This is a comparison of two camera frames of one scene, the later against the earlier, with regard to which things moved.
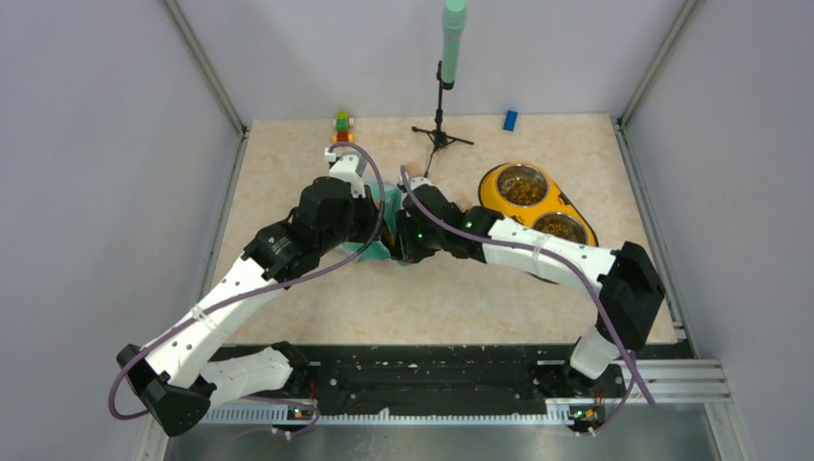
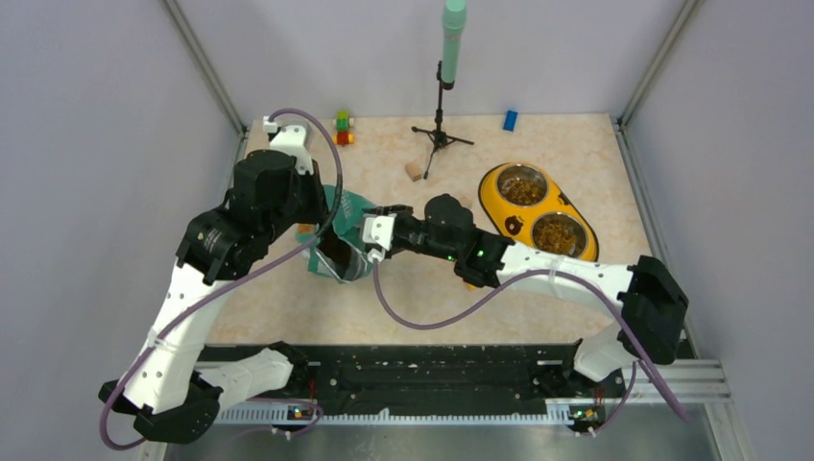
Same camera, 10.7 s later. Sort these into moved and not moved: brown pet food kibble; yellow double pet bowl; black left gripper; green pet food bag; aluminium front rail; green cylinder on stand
Moved: black left gripper; green pet food bag
Not moved: yellow double pet bowl; brown pet food kibble; green cylinder on stand; aluminium front rail
